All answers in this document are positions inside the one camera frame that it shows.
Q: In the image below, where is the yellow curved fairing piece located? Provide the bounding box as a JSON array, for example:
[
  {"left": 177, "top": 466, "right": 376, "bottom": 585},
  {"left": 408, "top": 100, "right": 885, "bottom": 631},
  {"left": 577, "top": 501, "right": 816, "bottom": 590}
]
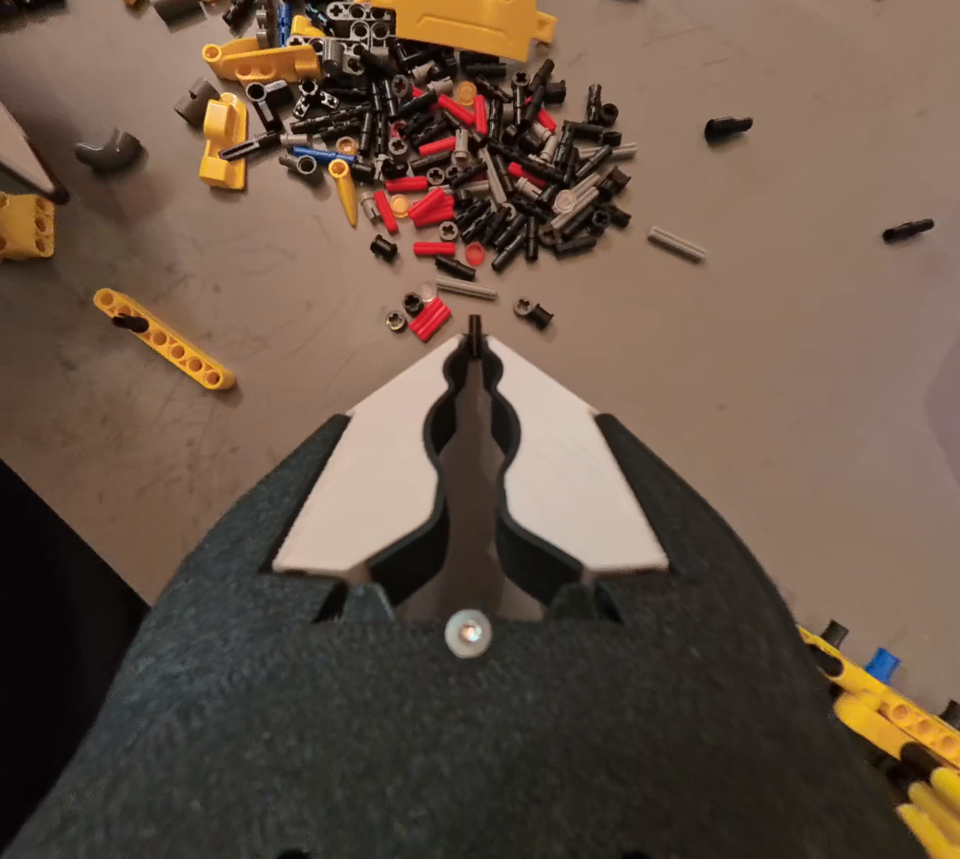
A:
[{"left": 198, "top": 92, "right": 249, "bottom": 191}]

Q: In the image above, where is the yellow ribbed panel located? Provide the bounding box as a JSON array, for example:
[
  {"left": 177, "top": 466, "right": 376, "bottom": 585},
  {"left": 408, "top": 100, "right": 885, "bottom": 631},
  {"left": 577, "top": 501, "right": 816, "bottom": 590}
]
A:
[{"left": 366, "top": 0, "right": 558, "bottom": 64}]

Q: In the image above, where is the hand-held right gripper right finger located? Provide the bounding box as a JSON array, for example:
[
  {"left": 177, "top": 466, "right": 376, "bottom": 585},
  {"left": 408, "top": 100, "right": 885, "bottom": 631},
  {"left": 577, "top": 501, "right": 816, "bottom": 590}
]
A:
[{"left": 483, "top": 335, "right": 670, "bottom": 605}]

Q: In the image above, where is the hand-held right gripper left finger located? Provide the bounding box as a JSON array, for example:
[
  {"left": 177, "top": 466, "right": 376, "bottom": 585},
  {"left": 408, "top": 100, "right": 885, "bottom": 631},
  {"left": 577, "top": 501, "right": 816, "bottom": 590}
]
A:
[{"left": 270, "top": 335, "right": 470, "bottom": 607}]

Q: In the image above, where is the grey elbow pipe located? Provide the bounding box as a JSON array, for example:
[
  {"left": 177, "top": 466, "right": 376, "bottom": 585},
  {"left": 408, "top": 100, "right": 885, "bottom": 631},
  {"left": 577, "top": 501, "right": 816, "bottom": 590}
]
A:
[{"left": 73, "top": 127, "right": 145, "bottom": 174}]

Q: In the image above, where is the yellow black assembled model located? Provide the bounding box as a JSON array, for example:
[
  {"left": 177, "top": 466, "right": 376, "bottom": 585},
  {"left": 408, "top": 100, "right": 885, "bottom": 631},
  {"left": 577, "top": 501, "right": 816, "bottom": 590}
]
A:
[{"left": 796, "top": 619, "right": 960, "bottom": 859}]

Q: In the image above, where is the yellow angled liftarm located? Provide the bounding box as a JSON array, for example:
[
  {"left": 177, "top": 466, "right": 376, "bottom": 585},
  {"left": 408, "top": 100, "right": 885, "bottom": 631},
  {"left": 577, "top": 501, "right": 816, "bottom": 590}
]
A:
[{"left": 202, "top": 37, "right": 324, "bottom": 84}]

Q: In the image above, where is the yellow long perforated beam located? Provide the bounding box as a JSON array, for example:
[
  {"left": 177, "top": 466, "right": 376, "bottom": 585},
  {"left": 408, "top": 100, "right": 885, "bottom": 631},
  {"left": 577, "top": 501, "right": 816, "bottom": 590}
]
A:
[{"left": 93, "top": 287, "right": 237, "bottom": 392}]

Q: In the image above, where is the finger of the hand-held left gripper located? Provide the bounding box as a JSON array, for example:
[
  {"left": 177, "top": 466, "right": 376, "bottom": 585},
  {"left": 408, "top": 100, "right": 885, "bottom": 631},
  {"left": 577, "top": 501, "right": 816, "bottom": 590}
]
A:
[{"left": 0, "top": 100, "right": 70, "bottom": 205}]

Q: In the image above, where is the pile of black red pins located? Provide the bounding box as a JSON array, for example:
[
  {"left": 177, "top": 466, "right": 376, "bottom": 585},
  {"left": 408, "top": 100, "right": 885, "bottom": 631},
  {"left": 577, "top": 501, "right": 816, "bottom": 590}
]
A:
[{"left": 281, "top": 52, "right": 639, "bottom": 275}]

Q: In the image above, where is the yellow pointed tooth piece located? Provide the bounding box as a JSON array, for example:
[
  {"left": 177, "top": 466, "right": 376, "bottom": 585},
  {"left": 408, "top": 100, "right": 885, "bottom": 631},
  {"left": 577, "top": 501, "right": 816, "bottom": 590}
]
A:
[{"left": 327, "top": 157, "right": 361, "bottom": 229}]

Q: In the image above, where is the yellow perforated block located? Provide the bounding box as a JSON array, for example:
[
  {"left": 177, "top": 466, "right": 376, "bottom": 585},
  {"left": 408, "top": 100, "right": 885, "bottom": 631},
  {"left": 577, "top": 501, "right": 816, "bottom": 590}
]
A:
[{"left": 0, "top": 191, "right": 57, "bottom": 262}]

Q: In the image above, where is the grey cylinder connector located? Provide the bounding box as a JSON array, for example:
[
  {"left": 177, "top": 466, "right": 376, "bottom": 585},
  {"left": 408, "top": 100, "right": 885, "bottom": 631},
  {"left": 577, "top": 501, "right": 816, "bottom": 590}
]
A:
[{"left": 174, "top": 77, "right": 222, "bottom": 127}]

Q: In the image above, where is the black thin link rod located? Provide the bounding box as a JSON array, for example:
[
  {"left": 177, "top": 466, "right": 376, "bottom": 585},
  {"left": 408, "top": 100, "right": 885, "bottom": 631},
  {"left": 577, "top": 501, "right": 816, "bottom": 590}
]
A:
[{"left": 217, "top": 130, "right": 282, "bottom": 161}]

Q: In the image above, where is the red pin pair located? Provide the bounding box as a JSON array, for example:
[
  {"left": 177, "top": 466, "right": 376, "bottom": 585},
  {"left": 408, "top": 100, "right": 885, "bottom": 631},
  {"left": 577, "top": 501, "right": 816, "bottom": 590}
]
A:
[{"left": 408, "top": 296, "right": 453, "bottom": 343}]

